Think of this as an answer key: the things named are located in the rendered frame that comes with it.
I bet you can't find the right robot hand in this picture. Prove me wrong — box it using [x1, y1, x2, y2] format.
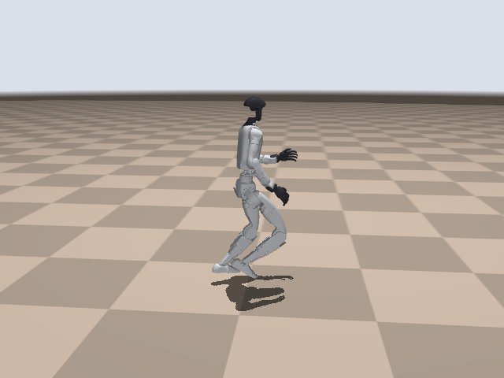
[266, 184, 289, 206]

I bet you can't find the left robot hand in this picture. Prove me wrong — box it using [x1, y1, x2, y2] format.
[270, 148, 298, 162]

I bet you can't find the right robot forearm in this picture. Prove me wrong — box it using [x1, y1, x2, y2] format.
[252, 158, 275, 190]

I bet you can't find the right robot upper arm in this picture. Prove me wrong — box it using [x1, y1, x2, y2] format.
[246, 128, 262, 169]

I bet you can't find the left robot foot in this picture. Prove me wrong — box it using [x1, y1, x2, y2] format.
[212, 263, 240, 273]

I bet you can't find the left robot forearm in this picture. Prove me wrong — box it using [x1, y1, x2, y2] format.
[259, 154, 277, 165]

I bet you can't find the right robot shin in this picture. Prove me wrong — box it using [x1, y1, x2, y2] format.
[241, 232, 286, 266]

